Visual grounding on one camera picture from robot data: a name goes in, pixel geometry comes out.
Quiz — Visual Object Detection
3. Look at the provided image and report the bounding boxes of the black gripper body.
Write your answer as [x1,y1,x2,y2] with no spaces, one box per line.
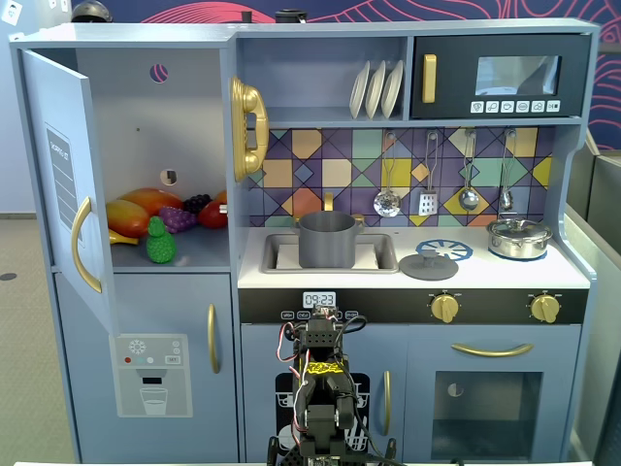
[298,315,348,363]

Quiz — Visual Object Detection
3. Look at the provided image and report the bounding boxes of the blue cabinet door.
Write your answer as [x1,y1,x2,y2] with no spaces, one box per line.
[18,48,120,337]

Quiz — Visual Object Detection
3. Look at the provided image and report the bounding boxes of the gray plastic pot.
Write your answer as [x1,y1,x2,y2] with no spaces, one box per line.
[292,211,366,270]

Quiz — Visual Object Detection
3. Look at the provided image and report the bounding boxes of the gray toy sink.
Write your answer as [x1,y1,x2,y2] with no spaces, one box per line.
[261,232,400,274]

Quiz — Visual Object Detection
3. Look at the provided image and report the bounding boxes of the blue toy kitchen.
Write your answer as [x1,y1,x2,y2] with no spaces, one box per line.
[8,17,603,465]

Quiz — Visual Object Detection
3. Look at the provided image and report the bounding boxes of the gold stove knob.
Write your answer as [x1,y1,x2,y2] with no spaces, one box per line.
[430,293,461,323]
[529,293,562,323]

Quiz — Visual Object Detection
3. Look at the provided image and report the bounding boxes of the gray pot lid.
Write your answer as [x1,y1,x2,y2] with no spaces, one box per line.
[398,242,460,281]

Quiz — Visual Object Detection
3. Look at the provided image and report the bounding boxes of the red toy apple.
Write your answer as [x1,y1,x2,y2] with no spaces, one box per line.
[197,200,229,229]

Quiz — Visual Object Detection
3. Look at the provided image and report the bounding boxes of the metal skimmer utensil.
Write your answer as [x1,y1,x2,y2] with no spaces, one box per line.
[373,130,403,218]

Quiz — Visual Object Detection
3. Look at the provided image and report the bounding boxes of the purple toy grapes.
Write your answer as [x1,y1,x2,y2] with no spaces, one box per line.
[158,206,199,235]

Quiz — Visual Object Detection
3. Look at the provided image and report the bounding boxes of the dark toy grapes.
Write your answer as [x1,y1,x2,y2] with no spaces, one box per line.
[182,193,213,216]

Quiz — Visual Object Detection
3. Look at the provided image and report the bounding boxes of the metal slotted spatula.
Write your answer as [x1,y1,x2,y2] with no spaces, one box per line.
[417,130,441,216]

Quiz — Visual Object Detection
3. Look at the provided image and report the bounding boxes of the large orange toy mango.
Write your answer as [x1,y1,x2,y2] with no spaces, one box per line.
[118,187,184,217]

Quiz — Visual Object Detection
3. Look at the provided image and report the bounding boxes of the yellow toy banana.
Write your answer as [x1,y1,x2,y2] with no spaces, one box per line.
[107,227,149,247]

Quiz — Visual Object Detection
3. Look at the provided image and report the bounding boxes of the small orange toy mango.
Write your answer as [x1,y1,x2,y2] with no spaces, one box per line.
[105,199,150,239]

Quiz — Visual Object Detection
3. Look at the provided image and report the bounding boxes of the metal ladle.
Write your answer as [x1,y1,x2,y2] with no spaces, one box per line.
[457,129,480,213]

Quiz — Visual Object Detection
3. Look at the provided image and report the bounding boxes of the stainless steel pot with lid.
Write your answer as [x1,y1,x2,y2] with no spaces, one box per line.
[486,212,554,259]

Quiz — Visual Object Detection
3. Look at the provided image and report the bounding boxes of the metal spoon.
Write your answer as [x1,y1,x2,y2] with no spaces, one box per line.
[498,129,518,211]

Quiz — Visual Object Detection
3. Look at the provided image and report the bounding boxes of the gold toy telephone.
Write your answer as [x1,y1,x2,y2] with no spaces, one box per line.
[229,76,271,183]

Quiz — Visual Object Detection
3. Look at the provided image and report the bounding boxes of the white toy plate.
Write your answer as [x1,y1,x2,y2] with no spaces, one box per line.
[364,59,388,120]
[348,60,373,120]
[380,59,405,119]

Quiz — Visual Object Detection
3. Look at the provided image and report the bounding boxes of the black toy microwave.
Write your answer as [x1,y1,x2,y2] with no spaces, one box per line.
[409,34,592,119]

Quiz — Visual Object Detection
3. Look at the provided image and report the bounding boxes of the black helmet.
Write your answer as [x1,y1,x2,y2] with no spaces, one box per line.
[71,0,114,24]

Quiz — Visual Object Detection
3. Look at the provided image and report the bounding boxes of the red white servo wire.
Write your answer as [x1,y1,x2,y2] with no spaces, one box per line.
[276,322,312,431]

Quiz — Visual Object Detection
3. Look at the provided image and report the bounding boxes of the gold freezer door handle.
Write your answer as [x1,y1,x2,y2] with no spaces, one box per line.
[207,303,222,375]

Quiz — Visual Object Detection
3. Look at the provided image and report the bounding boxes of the gold dishwasher handle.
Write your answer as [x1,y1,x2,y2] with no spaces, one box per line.
[381,370,392,437]

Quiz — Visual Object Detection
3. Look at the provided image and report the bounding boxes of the black cable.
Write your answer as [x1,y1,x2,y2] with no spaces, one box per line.
[351,402,384,460]

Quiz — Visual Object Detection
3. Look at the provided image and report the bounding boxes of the gold oven handle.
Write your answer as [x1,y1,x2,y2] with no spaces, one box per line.
[450,342,535,359]

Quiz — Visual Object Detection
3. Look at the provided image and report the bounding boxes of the gold cabinet door handle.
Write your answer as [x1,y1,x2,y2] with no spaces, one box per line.
[71,195,104,295]

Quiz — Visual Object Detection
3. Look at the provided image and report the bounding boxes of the gold microwave handle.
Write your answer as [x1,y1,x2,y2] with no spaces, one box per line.
[421,53,438,105]

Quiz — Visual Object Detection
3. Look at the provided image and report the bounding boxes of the white wall socket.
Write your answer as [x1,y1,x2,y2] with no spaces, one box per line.
[0,0,25,26]

